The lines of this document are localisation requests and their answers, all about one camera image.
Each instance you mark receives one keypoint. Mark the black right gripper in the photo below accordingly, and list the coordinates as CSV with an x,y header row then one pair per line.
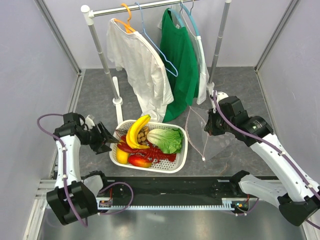
x,y
210,127

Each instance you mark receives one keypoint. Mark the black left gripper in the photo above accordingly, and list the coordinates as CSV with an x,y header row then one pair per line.
x,y
104,136

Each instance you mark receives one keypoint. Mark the clear pink zip bag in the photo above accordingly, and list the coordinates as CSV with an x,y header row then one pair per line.
x,y
206,145

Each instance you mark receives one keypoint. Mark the yellow banana bunch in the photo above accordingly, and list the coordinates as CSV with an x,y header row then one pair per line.
x,y
132,134

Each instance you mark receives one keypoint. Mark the red plastic lobster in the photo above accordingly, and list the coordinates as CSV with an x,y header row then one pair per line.
x,y
152,154

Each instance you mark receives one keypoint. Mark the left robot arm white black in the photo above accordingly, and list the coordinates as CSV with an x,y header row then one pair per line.
x,y
73,198

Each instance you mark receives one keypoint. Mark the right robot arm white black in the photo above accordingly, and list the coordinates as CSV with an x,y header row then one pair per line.
x,y
297,197

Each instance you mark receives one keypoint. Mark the yellow lemon fruit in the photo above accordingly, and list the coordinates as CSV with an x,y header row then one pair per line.
x,y
121,156

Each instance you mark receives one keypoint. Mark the red yellow mango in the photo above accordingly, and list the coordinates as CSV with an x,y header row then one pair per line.
x,y
137,161

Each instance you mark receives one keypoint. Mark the brown longan bunch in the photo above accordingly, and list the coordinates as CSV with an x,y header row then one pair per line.
x,y
142,135

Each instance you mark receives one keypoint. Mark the green lettuce head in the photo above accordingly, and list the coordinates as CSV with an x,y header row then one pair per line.
x,y
169,140

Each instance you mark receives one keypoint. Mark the white perforated plastic basket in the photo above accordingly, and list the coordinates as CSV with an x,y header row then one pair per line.
x,y
159,165

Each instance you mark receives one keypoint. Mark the green t-shirt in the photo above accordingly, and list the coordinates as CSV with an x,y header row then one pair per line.
x,y
182,67

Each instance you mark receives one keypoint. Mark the white t-shirt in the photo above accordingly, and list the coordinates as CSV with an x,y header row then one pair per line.
x,y
146,72

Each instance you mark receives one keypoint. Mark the teal clothes hanger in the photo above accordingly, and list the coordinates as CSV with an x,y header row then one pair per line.
x,y
183,18

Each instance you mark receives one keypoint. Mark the white garment on right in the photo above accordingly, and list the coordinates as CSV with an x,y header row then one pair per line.
x,y
201,64

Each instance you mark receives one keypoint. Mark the grey white clothes rack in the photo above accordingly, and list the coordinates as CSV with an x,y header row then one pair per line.
x,y
89,16

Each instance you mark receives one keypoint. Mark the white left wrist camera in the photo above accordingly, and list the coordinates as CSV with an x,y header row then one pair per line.
x,y
89,121

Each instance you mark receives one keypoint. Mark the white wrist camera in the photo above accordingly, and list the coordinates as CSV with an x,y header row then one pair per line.
x,y
215,97
89,121

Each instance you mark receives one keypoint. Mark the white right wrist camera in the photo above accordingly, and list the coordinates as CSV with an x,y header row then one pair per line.
x,y
215,97

